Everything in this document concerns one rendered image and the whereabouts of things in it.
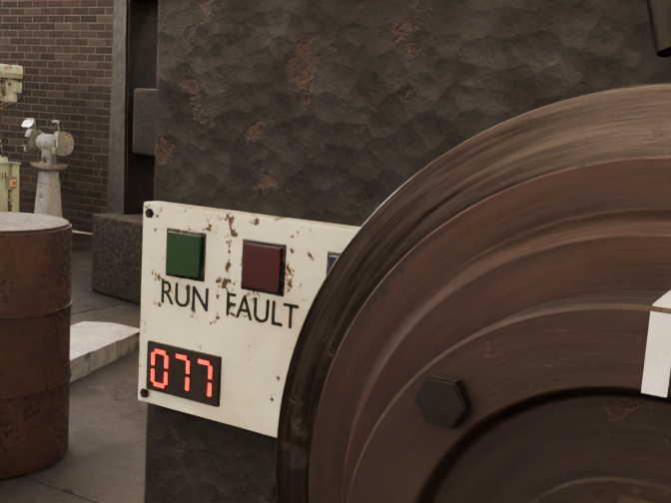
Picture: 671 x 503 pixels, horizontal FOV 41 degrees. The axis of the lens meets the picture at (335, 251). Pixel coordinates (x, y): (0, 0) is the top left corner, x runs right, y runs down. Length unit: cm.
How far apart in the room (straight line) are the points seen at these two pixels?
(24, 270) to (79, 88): 629
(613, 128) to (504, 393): 15
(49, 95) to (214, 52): 895
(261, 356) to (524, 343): 37
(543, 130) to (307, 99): 28
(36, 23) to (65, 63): 58
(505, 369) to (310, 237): 32
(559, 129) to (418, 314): 12
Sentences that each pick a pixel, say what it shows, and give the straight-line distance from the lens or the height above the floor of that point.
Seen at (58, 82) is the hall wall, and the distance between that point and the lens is 962.
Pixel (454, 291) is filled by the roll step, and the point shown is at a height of 124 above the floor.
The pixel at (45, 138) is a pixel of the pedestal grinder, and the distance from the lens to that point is 916.
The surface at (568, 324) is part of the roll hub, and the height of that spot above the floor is 124.
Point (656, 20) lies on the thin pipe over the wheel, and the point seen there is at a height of 139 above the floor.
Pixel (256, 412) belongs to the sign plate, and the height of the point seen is 108.
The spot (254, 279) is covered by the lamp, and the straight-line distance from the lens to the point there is 72.
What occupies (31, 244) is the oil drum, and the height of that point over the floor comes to 83.
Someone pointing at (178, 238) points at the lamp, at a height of 121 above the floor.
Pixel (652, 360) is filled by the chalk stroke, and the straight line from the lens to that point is 38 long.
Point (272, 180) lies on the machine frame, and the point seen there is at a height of 127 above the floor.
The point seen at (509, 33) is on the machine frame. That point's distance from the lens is 65.
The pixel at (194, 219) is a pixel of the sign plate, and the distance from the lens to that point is 76.
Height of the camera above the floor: 132
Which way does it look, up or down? 9 degrees down
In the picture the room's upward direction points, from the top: 4 degrees clockwise
